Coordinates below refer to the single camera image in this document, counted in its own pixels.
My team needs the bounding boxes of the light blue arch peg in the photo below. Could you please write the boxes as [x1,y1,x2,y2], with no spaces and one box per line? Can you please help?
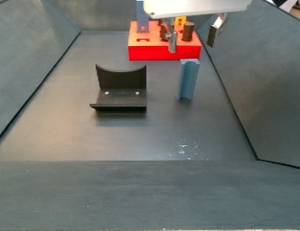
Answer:
[135,0,149,33]

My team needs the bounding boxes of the yellow arch peg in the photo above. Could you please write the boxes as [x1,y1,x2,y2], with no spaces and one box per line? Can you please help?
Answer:
[174,16,186,25]

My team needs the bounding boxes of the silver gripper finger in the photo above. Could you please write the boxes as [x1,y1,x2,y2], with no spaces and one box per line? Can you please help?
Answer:
[206,13,227,47]
[163,18,178,53]

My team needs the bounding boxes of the blue arch block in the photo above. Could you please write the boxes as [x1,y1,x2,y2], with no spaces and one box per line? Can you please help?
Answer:
[177,59,199,100]

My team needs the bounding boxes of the brown pentagon peg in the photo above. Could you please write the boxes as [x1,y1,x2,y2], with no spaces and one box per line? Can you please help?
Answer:
[158,19,167,42]

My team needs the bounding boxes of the red peg board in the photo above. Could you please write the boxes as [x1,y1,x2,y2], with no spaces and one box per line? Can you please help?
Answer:
[129,21,202,60]

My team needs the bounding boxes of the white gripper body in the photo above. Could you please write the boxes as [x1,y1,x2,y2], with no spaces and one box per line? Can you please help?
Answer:
[143,0,253,19]

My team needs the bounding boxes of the brown hexagon peg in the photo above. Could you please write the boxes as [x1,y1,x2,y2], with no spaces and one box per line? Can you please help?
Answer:
[181,22,194,42]

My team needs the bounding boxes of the black curved stand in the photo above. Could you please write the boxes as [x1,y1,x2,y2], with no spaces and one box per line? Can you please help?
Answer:
[90,66,147,111]

